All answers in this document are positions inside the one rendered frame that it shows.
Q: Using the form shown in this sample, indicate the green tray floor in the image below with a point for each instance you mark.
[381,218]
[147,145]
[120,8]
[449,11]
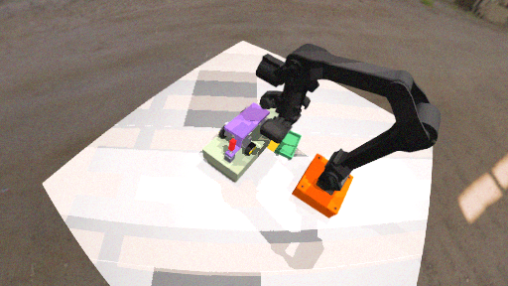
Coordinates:
[289,144]

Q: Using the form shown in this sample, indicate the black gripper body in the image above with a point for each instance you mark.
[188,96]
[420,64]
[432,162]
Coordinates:
[277,129]

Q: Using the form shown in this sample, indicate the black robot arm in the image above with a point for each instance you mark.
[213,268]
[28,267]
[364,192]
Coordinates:
[417,120]

